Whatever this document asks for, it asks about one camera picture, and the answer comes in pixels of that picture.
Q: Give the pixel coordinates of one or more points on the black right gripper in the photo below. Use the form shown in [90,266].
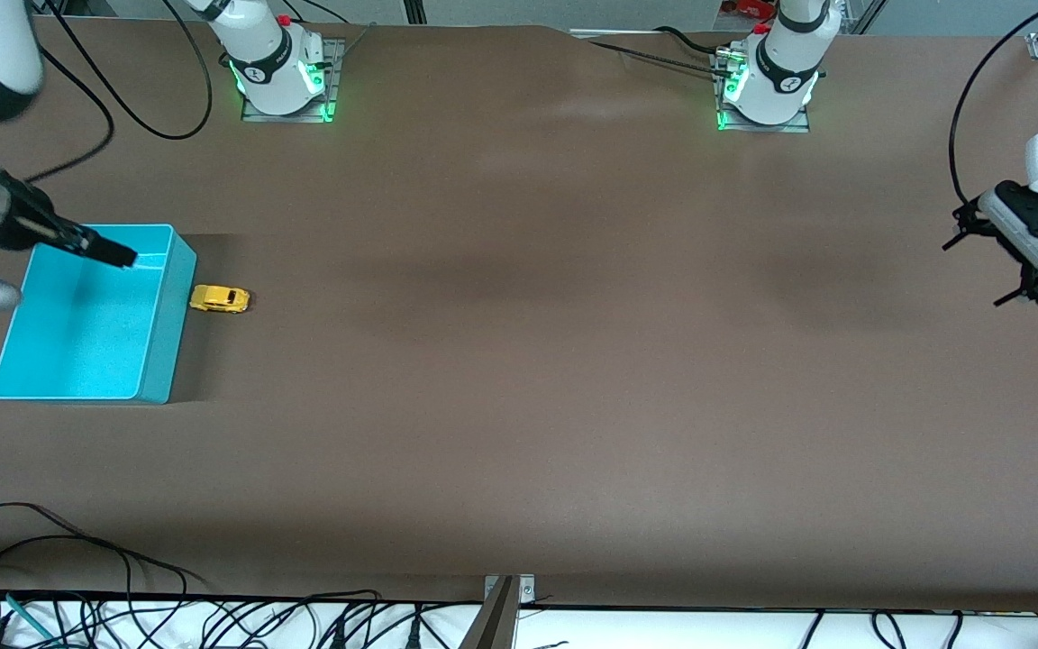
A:
[40,227]

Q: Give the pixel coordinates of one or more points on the yellow toy beetle car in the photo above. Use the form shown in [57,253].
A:
[220,298]

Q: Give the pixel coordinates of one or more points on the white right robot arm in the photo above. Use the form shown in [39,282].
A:
[267,63]

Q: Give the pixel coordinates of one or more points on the teal plastic bin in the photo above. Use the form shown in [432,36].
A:
[77,342]

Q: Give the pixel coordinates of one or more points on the red background object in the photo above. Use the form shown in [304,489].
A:
[751,8]

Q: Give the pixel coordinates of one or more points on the black corrugated conduit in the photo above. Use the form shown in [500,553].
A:
[654,58]

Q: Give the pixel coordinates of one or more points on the brown table mat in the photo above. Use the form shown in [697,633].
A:
[519,361]

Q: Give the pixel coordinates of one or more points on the black power plug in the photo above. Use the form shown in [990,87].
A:
[414,633]
[337,636]

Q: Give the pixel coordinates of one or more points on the grey metal bar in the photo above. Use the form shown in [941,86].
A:
[492,622]

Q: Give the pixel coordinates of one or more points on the grey metal base plate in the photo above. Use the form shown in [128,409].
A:
[767,128]
[339,50]

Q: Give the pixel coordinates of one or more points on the dark frame strut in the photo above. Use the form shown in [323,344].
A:
[414,11]

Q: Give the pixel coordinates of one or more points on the silver table bracket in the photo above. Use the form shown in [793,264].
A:
[526,588]

